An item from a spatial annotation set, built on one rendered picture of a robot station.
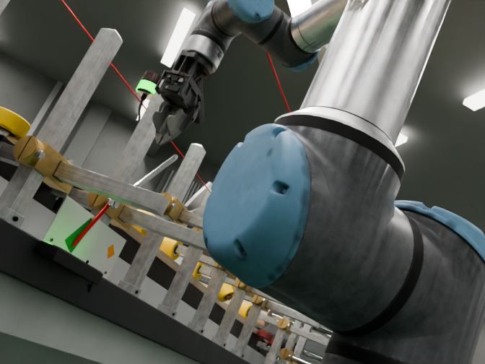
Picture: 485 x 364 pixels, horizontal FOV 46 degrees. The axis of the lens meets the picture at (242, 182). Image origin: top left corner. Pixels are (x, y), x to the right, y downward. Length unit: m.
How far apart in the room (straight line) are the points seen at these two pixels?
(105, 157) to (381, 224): 8.49
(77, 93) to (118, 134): 7.97
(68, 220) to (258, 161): 0.70
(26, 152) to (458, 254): 0.74
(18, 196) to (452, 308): 0.75
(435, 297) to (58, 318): 0.90
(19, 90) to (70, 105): 8.15
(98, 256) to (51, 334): 0.19
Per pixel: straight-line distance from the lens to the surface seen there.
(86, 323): 1.41
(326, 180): 0.53
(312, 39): 1.23
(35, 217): 1.46
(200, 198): 4.47
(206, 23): 1.34
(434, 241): 0.64
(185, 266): 1.72
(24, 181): 1.09
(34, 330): 1.28
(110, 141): 9.06
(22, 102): 9.21
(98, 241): 1.29
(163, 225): 1.26
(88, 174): 1.08
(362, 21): 0.65
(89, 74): 1.15
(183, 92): 1.24
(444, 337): 0.63
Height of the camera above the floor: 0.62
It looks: 18 degrees up
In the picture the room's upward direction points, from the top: 25 degrees clockwise
